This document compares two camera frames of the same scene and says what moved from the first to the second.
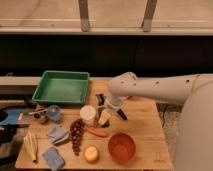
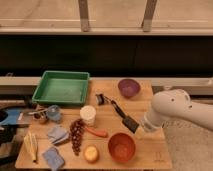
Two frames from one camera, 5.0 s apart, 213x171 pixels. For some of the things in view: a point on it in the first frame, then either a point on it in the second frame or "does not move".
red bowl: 121,147 does not move
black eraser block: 106,125 to 130,123
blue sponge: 53,159 does not move
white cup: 88,115 does not move
